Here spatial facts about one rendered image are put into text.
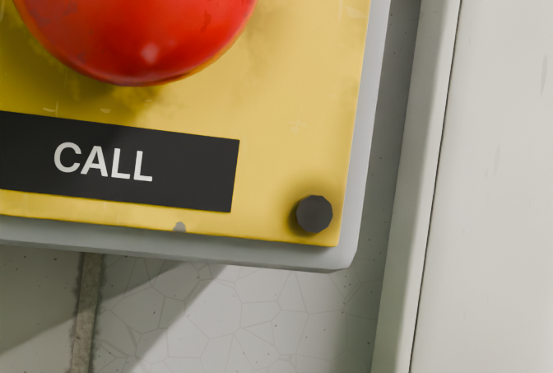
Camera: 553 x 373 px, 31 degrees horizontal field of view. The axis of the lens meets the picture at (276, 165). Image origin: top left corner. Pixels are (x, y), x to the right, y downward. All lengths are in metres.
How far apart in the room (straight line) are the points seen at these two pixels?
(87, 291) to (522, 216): 0.11
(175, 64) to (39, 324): 0.11
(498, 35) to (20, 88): 0.13
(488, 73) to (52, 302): 0.12
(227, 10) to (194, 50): 0.01
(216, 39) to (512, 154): 0.12
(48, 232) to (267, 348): 0.10
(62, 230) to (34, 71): 0.03
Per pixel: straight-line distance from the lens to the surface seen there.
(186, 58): 0.15
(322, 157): 0.18
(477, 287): 0.26
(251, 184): 0.18
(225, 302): 0.26
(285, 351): 0.26
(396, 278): 0.26
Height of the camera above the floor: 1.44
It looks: 3 degrees down
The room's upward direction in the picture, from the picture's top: 7 degrees clockwise
